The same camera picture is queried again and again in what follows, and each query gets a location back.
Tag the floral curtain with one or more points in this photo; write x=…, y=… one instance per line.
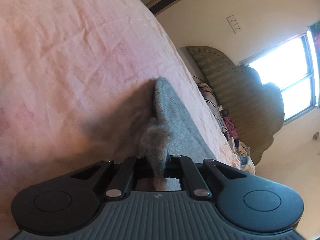
x=315, y=38

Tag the grey striped pillow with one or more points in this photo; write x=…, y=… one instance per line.
x=211, y=102

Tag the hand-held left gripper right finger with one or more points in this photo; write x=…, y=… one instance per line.
x=193, y=177

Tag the white wall socket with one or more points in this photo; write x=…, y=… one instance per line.
x=236, y=28
x=232, y=20

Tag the pink bed sheet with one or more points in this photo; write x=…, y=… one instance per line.
x=75, y=67

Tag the olive upholstered headboard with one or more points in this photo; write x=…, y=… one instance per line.
x=245, y=100

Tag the pile of light printed clothes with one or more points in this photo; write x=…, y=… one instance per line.
x=246, y=157

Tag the window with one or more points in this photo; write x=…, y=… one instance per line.
x=292, y=72

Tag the grey sweater with navy sleeves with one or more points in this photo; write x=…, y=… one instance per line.
x=175, y=120

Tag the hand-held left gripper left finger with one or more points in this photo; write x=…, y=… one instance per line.
x=122, y=177

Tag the magenta cloth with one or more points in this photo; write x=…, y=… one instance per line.
x=230, y=127

